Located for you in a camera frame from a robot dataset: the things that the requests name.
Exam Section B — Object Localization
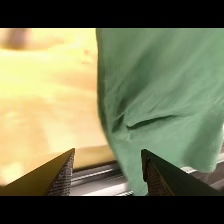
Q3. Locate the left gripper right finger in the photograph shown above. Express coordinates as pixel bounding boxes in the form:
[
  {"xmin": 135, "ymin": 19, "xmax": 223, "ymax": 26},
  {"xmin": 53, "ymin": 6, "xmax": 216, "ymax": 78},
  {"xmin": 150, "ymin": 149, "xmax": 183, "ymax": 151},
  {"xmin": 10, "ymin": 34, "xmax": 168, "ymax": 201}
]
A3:
[{"xmin": 140, "ymin": 148, "xmax": 224, "ymax": 197}]

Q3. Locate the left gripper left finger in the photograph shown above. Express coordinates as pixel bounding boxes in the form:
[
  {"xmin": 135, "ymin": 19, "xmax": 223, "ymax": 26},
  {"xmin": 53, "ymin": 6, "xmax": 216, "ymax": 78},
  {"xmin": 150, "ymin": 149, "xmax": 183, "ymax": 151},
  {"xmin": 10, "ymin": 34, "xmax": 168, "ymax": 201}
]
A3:
[{"xmin": 0, "ymin": 148, "xmax": 76, "ymax": 197}]

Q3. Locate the green garment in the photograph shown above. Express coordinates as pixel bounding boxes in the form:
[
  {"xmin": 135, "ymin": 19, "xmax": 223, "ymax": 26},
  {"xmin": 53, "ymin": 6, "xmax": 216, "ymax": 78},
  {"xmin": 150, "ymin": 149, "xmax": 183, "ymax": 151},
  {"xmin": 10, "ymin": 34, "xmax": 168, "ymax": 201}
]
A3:
[{"xmin": 95, "ymin": 27, "xmax": 224, "ymax": 197}]

